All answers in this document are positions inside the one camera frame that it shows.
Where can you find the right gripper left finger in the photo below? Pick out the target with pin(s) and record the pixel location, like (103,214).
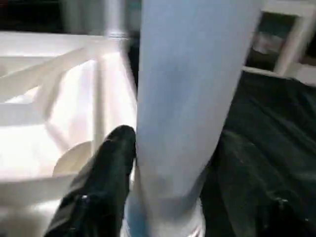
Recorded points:
(98,192)

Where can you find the white glass door cabinet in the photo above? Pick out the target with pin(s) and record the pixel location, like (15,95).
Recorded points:
(291,39)

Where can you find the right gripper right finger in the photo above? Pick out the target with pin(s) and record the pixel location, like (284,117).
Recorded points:
(266,197)

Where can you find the white plastic table top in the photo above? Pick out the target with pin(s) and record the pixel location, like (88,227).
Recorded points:
(49,113)

